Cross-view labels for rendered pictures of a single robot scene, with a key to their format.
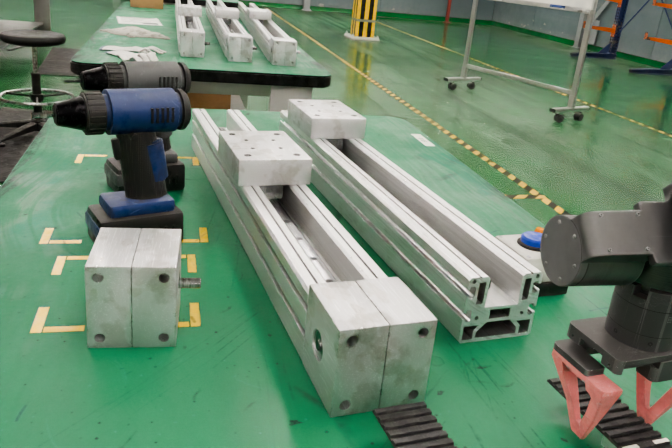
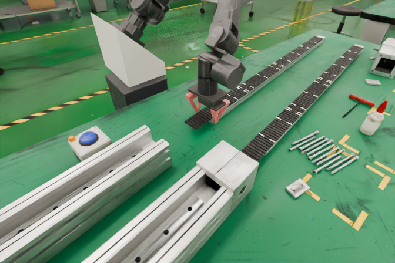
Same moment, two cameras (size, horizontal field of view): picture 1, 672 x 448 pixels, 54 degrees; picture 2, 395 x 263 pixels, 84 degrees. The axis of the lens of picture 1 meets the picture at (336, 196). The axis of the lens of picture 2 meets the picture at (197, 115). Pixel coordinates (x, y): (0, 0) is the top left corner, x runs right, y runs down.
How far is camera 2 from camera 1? 0.78 m
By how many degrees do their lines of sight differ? 95
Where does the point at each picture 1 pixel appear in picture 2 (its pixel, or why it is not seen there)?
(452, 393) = not seen: hidden behind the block
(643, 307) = not seen: hidden behind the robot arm
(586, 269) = (241, 74)
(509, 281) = (144, 140)
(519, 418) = (207, 140)
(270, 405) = (264, 211)
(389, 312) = (231, 154)
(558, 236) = (234, 76)
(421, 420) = (247, 151)
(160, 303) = not seen: outside the picture
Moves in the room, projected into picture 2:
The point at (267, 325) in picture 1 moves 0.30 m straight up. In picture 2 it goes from (211, 250) to (222, 142)
